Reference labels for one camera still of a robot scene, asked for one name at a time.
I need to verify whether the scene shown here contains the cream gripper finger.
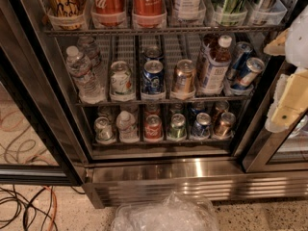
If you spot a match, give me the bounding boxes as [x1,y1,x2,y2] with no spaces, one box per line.
[265,67,308,133]
[263,29,289,56]

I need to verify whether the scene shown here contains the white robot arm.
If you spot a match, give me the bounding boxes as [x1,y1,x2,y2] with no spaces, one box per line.
[264,6,308,133]

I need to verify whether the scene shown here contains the front red bull can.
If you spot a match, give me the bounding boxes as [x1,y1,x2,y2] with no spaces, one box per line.
[231,57,265,90]

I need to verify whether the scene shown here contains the red bull can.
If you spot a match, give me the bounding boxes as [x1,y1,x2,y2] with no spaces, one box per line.
[226,41,253,80]
[231,57,265,90]

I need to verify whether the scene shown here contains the silver green can top shelf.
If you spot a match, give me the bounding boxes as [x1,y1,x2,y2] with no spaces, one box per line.
[250,0,276,25]

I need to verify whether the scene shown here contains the rear red bull can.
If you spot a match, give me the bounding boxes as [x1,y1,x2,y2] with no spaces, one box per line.
[226,41,253,80]

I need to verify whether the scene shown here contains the copper can bottom shelf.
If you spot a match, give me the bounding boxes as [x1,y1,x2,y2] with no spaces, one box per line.
[214,112,236,138]

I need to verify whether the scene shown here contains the blue can bottom shelf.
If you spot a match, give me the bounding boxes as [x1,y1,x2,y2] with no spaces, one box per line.
[191,113,211,139]

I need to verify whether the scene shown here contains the copper coloured can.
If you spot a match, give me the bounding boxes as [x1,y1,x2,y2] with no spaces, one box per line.
[171,59,195,93]

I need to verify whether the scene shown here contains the white labelled bottle top shelf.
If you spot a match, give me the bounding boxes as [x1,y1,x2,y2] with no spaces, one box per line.
[172,0,200,20]

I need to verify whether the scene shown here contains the green can bottom shelf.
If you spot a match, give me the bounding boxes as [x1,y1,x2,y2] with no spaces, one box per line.
[167,114,186,140]

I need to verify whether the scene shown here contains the blue pepsi can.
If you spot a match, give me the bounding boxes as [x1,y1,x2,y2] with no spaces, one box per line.
[141,61,165,94]

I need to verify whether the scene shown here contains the red coke can bottom shelf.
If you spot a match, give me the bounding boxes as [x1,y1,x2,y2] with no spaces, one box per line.
[144,115,163,140]

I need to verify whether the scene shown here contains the stainless steel fridge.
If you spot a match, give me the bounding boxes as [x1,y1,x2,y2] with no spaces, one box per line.
[0,0,307,208]

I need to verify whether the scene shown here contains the white green soda can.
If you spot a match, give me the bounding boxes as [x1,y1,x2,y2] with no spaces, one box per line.
[111,61,132,95]

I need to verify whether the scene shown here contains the small water bottle bottom shelf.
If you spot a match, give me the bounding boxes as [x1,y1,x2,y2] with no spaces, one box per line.
[116,111,139,142]

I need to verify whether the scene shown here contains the silver can bottom shelf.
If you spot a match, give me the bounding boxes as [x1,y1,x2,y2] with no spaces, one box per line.
[94,116,115,142]

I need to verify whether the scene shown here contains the left glass fridge door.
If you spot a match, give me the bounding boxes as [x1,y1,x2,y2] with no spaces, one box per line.
[0,50,81,186]

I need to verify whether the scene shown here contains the iced tea bottle white cap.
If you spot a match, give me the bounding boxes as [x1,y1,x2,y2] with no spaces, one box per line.
[197,35,232,95]

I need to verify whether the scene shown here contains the clear plastic bag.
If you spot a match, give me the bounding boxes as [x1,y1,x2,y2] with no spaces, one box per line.
[111,192,219,231]

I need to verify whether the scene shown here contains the rear clear water bottle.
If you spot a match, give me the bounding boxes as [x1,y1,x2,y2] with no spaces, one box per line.
[77,37,101,66]

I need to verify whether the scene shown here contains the clear water bottle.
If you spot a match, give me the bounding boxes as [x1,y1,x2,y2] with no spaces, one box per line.
[65,46,105,104]
[77,37,101,66]

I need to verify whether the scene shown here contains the front clear water bottle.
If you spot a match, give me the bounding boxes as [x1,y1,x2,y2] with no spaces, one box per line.
[65,46,105,104]

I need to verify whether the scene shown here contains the middle wire shelf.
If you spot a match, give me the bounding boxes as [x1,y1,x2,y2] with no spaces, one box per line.
[75,95,252,107]

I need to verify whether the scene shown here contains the wire shelf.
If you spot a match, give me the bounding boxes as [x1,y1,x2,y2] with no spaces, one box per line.
[75,95,252,107]
[44,24,285,37]

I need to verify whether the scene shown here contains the top wire shelf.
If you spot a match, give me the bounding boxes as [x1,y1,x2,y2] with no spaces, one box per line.
[44,24,285,37]

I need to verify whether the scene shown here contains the orange cable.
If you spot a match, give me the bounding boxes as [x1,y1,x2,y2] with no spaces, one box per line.
[41,185,59,231]

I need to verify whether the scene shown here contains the black cables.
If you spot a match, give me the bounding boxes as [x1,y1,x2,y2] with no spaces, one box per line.
[0,185,86,231]

